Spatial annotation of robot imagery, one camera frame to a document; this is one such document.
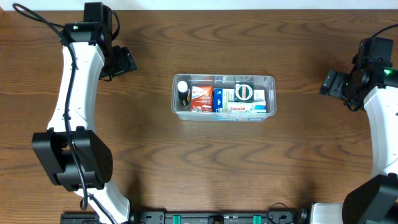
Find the white Panadol box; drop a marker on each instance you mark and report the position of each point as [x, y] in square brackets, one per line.
[258, 107]

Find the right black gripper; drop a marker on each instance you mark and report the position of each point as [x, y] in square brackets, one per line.
[330, 84]

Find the dark bottle white cap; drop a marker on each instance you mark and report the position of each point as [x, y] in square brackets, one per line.
[184, 93]

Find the red medicine box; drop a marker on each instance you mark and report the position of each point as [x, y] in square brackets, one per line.
[202, 99]

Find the black mounting rail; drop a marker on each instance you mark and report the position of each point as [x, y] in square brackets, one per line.
[273, 216]

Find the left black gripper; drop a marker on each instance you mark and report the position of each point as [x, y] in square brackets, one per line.
[125, 62]

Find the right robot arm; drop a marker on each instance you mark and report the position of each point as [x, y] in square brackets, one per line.
[376, 200]

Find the blue fever patch box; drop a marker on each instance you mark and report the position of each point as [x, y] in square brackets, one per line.
[222, 96]

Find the clear plastic container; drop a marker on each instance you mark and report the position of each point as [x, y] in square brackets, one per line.
[260, 82]

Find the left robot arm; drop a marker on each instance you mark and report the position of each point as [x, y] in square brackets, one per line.
[70, 151]

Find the green round-logo box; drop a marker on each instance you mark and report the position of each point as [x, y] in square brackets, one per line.
[244, 92]

